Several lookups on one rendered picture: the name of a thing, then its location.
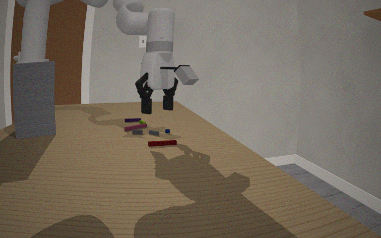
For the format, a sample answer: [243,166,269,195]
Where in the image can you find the pink rod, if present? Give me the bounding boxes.
[125,123,147,131]

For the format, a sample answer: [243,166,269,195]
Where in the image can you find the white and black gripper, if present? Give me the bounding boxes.
[135,51,179,114]

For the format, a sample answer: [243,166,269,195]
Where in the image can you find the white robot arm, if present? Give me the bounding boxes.
[13,0,199,85]

